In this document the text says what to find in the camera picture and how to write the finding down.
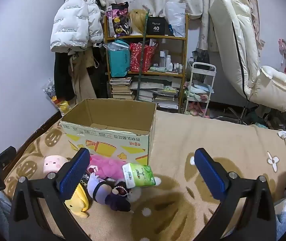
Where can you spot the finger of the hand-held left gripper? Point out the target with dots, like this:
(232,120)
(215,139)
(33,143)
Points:
(5,157)

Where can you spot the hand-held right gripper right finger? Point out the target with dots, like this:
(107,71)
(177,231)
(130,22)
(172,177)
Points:
(210,174)

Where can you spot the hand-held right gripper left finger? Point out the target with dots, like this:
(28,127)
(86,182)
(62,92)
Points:
(74,174)

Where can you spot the black packet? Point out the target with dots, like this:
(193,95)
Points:
(85,179)

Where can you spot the pink-faced plush head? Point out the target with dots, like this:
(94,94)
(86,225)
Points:
(52,164)

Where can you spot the purple-haired plush doll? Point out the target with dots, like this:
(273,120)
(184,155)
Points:
(97,188)

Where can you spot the yellow plush toy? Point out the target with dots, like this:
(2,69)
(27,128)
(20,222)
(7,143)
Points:
(79,202)

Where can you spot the pink plush toy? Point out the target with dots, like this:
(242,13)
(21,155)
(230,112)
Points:
(107,166)

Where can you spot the printed cardboard box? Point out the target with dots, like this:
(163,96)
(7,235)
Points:
(107,140)

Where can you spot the green tissue pack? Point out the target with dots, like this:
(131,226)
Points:
(138,175)

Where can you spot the person's left leg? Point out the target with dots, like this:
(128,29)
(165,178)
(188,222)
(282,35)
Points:
(0,208)

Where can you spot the beige printed blanket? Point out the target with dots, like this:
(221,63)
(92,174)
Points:
(208,135)

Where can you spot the plastic bag of toys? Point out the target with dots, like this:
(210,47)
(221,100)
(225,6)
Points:
(57,100)

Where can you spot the crumpled white tissue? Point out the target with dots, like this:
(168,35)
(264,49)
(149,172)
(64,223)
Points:
(284,134)

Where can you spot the beige trousers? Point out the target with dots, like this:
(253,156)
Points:
(81,80)

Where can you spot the pile of books and papers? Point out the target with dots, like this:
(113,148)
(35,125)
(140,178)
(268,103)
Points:
(158,95)

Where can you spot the black garment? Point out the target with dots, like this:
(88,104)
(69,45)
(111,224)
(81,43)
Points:
(62,75)

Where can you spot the stack of books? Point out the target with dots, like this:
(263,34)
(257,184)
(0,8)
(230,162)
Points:
(121,87)

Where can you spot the white trolley cart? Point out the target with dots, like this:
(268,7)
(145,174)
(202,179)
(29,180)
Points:
(200,67)

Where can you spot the group of small bottles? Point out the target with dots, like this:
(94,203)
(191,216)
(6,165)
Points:
(169,62)

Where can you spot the teal bag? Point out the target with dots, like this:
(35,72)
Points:
(117,60)

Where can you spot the white folded mattress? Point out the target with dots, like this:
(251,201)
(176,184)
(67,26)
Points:
(233,42)

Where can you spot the red gift bag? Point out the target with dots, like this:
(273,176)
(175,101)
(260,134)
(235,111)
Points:
(143,57)

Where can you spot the green pole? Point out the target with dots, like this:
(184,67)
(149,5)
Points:
(143,55)

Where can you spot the white puffer jacket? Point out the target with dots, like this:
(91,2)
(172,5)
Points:
(70,25)

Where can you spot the pink desk fan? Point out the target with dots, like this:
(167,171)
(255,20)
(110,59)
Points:
(283,47)

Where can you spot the wooden shelf rack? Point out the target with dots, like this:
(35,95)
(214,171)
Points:
(158,37)

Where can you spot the black box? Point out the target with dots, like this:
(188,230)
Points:
(156,26)

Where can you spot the patterned tote bag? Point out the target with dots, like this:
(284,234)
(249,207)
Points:
(117,20)

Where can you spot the white plastic bag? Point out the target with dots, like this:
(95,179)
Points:
(175,17)

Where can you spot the blonde wig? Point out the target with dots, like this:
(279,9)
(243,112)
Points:
(136,21)

